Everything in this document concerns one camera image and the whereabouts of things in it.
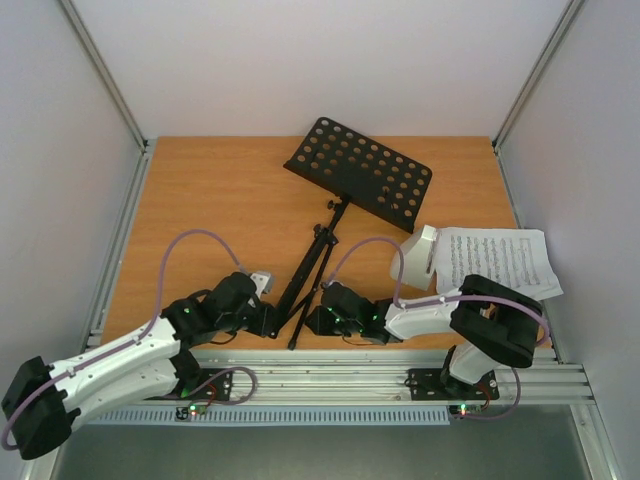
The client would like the aluminium front rail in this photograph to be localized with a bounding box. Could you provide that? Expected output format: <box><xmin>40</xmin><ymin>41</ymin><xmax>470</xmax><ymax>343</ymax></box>
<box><xmin>193</xmin><ymin>347</ymin><xmax>595</xmax><ymax>406</ymax></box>

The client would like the aluminium frame rail right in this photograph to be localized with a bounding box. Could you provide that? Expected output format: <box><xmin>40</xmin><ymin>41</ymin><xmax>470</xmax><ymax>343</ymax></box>
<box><xmin>492</xmin><ymin>0</ymin><xmax>587</xmax><ymax>224</ymax></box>

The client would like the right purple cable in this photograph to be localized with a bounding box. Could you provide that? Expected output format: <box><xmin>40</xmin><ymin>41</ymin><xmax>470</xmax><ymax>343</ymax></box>
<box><xmin>324</xmin><ymin>237</ymin><xmax>551</xmax><ymax>424</ymax></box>

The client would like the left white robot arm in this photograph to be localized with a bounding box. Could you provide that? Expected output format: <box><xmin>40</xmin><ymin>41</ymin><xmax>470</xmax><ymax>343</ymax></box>
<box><xmin>1</xmin><ymin>272</ymin><xmax>273</xmax><ymax>460</ymax></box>

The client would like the black tripod music stand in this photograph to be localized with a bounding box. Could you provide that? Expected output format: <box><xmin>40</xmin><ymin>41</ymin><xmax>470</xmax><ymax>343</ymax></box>
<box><xmin>269</xmin><ymin>117</ymin><xmax>432</xmax><ymax>338</ymax></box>

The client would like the aluminium frame rail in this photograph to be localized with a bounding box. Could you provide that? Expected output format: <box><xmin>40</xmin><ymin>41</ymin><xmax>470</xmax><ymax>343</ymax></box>
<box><xmin>492</xmin><ymin>0</ymin><xmax>587</xmax><ymax>224</ymax></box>
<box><xmin>57</xmin><ymin>0</ymin><xmax>154</xmax><ymax>351</ymax></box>

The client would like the sheet music page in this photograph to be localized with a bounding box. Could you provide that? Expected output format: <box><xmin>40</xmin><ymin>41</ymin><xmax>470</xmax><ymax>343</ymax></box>
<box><xmin>433</xmin><ymin>227</ymin><xmax>563</xmax><ymax>301</ymax></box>

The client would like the grey slotted cable duct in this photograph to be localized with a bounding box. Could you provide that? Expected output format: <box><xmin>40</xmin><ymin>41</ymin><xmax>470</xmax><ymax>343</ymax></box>
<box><xmin>91</xmin><ymin>406</ymin><xmax>450</xmax><ymax>427</ymax></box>

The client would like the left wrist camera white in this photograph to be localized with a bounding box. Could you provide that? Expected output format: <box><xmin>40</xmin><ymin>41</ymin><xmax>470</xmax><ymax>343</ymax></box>
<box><xmin>250</xmin><ymin>271</ymin><xmax>275</xmax><ymax>297</ymax></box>

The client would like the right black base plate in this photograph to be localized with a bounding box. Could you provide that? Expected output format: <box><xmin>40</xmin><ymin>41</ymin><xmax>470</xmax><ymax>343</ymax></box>
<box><xmin>404</xmin><ymin>368</ymin><xmax>500</xmax><ymax>401</ymax></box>

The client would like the aluminium frame rail left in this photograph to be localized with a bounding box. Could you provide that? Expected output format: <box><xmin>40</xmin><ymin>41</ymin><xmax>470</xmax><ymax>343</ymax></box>
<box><xmin>57</xmin><ymin>0</ymin><xmax>154</xmax><ymax>351</ymax></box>

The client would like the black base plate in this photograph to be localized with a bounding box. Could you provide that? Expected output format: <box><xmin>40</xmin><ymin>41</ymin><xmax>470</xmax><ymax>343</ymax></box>
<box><xmin>404</xmin><ymin>368</ymin><xmax>500</xmax><ymax>401</ymax></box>
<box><xmin>160</xmin><ymin>368</ymin><xmax>233</xmax><ymax>401</ymax></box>

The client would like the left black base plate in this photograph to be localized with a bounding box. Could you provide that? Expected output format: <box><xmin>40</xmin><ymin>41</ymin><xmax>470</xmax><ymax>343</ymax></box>
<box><xmin>160</xmin><ymin>368</ymin><xmax>233</xmax><ymax>401</ymax></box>

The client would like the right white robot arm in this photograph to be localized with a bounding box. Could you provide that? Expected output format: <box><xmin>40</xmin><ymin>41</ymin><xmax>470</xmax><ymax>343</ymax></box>
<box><xmin>305</xmin><ymin>274</ymin><xmax>549</xmax><ymax>399</ymax></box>

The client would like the white metronome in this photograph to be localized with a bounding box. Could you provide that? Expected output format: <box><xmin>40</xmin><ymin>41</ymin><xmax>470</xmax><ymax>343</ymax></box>
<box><xmin>389</xmin><ymin>225</ymin><xmax>440</xmax><ymax>291</ymax></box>

